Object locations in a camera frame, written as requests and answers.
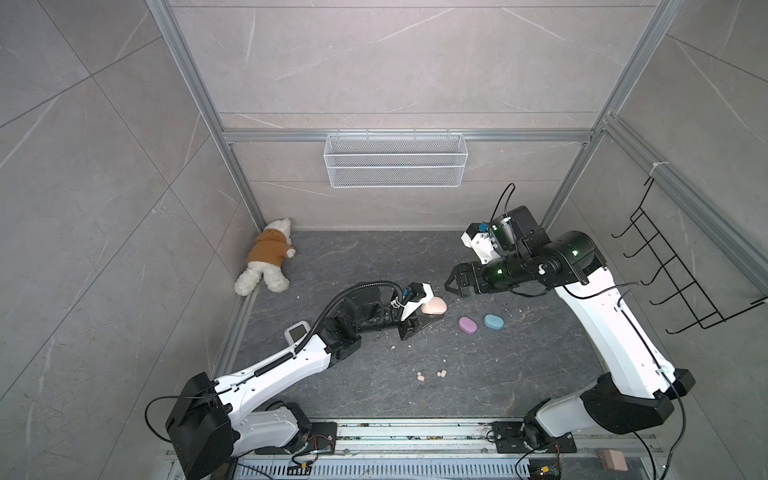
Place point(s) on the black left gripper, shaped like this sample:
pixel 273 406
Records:
pixel 410 325

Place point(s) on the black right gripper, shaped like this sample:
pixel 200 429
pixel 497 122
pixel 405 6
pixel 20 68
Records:
pixel 475 269

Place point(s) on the pink earbud charging case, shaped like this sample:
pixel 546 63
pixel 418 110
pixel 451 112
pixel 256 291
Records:
pixel 434 307

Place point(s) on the blue earbud charging case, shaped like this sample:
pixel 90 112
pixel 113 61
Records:
pixel 493 322

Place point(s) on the purple earbud charging case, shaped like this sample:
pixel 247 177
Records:
pixel 467 325

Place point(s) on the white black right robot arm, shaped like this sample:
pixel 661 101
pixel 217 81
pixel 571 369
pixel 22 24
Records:
pixel 640 388

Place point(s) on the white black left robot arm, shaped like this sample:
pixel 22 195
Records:
pixel 215 420

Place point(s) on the white digital scale device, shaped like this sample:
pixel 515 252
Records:
pixel 296 332

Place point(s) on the white teddy bear brown hoodie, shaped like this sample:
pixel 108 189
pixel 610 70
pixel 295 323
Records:
pixel 265 259

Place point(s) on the pink eraser block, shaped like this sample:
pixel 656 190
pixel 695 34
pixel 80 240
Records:
pixel 613 460

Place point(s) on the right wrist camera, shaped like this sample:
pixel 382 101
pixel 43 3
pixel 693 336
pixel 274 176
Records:
pixel 499 237

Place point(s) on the aluminium rail front frame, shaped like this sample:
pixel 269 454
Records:
pixel 446 448

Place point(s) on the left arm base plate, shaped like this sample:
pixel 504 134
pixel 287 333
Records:
pixel 308 438

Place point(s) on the white wire mesh basket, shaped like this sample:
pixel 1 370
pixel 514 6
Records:
pixel 409 160

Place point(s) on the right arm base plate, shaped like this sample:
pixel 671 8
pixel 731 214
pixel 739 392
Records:
pixel 517 438

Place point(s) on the black wire hook rack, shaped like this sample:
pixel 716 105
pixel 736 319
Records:
pixel 670 265

